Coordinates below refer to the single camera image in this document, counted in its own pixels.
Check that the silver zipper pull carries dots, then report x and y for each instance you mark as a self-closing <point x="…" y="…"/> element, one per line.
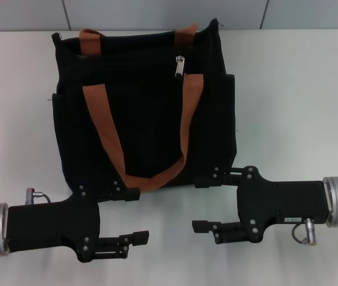
<point x="180" y="67"/>

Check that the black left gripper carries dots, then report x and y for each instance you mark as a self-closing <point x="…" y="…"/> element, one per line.
<point x="52" y="223"/>

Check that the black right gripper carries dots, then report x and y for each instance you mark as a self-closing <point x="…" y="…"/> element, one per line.
<point x="282" y="202"/>

